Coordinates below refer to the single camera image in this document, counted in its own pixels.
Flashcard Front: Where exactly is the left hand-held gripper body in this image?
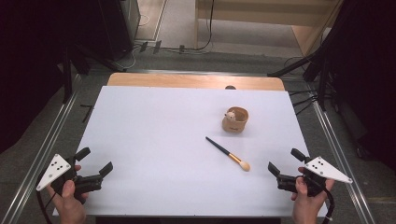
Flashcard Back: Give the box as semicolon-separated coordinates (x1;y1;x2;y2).
35;153;105;205

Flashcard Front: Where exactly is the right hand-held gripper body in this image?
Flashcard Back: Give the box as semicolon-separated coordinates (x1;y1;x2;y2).
276;156;354;198

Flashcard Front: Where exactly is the beige cup with bear figure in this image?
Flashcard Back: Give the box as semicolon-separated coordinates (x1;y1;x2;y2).
221;106;249;134

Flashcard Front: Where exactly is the black-handled makeup brush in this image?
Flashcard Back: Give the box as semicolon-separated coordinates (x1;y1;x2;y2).
205;135;251;173

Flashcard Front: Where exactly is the person's left hand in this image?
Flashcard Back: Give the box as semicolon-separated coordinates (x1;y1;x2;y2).
46;164;91;224

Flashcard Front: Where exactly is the person's right hand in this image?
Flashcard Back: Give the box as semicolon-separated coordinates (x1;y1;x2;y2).
290;166;336;224

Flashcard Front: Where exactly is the white table board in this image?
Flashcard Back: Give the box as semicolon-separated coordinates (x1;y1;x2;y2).
51;85;331;218

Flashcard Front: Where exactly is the black metal stand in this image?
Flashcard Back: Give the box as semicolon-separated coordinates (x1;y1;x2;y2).
266;46;332;112
57;43;127;105

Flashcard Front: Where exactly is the black curtain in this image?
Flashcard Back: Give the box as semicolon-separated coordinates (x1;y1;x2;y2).
0;0;106;154
311;0;396;172

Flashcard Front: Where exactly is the black cabinet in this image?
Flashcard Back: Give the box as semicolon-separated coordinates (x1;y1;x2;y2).
96;0;142;62

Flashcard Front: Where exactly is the light wooden shelf unit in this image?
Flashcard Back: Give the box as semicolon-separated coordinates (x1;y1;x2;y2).
194;0;345;57

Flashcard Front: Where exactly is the metal floor rail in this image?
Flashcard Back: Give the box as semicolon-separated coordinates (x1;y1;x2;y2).
306;82;376;224
0;73;82;224

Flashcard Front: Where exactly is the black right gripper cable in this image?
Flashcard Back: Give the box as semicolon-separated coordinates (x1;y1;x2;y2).
321;186;336;224

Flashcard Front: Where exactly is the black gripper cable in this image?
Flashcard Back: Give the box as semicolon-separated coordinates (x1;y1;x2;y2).
35;189;53;224
321;186;336;224

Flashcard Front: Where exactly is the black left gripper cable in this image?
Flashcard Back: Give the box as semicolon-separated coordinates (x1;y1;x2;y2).
35;189;53;224

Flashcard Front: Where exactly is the black floor cable bundle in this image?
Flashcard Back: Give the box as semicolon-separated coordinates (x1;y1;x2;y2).
288;88;319;117

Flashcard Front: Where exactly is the white floor cable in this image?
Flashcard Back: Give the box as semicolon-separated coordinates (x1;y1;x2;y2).
122;45;138;70

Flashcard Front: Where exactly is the black hanging cable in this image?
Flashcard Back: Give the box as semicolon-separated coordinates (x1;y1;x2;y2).
160;0;216;54

